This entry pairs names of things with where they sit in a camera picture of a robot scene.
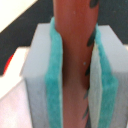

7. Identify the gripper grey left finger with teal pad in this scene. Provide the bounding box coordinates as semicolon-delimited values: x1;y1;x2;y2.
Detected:
0;17;64;128

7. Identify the brown toy sausage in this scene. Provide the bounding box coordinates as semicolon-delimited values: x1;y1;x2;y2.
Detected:
53;0;99;128

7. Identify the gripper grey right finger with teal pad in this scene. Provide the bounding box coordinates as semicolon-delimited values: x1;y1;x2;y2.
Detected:
88;25;128;128

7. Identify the red toy tomato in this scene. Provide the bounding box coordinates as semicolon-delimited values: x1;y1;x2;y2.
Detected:
3;54;14;74

